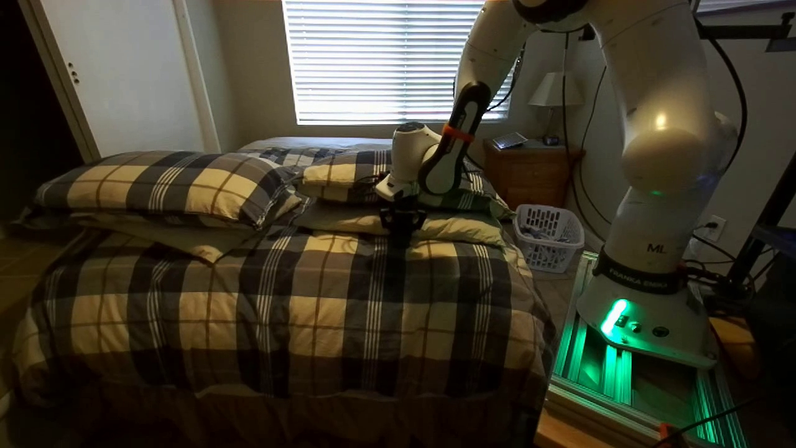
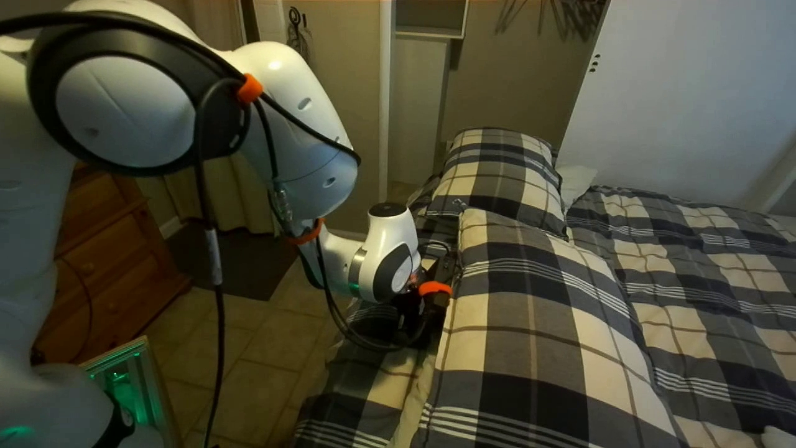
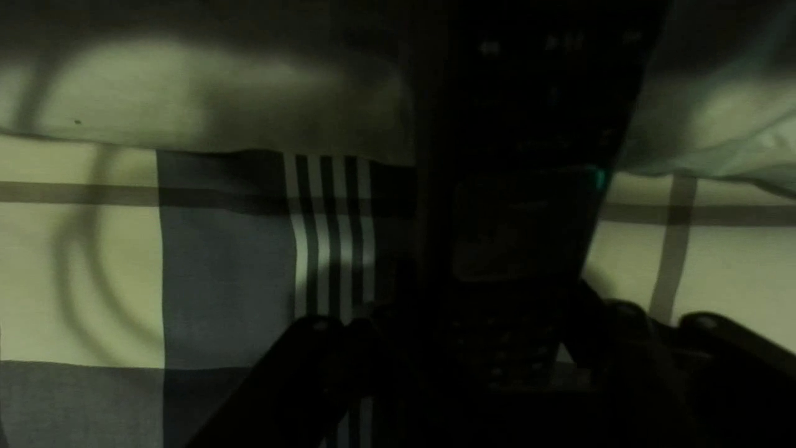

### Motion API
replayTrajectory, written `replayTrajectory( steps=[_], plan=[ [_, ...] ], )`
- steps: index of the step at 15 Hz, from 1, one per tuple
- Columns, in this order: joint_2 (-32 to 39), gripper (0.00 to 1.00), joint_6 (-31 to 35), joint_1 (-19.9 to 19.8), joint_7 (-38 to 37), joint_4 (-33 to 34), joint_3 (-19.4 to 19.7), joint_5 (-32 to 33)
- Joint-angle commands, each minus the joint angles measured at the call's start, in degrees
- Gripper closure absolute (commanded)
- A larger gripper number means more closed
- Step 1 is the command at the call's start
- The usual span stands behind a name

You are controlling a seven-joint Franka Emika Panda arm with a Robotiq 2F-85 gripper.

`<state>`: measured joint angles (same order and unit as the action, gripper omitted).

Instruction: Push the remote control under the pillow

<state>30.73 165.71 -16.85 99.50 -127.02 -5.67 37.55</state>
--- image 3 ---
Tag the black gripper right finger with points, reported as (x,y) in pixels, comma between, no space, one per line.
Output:
(681,381)

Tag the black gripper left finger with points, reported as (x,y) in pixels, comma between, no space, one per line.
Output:
(306,390)

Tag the black remote control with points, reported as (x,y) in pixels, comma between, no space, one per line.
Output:
(524,208)

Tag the large plaid pillow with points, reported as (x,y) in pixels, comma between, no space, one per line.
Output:
(208,82)

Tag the plaid bedspread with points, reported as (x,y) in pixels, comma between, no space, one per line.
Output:
(126,274)

